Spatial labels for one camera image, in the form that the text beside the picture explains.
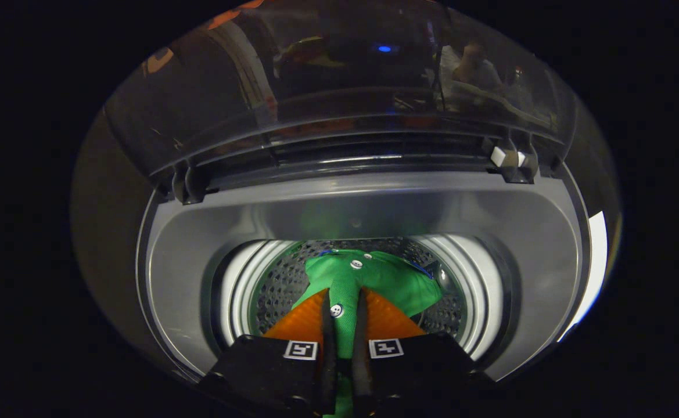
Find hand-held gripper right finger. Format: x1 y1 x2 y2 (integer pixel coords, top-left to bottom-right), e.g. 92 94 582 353
351 287 495 416

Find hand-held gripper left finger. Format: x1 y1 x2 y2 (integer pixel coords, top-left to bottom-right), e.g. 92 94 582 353
199 288 338 416

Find green polo shirt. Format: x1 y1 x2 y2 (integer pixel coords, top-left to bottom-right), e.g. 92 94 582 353
291 248 444 418

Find grey washing machine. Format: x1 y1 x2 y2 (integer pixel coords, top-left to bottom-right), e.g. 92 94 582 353
135 168 592 391

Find dark washing machine lid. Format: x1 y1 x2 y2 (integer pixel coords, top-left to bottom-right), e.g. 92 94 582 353
102 0 579 204

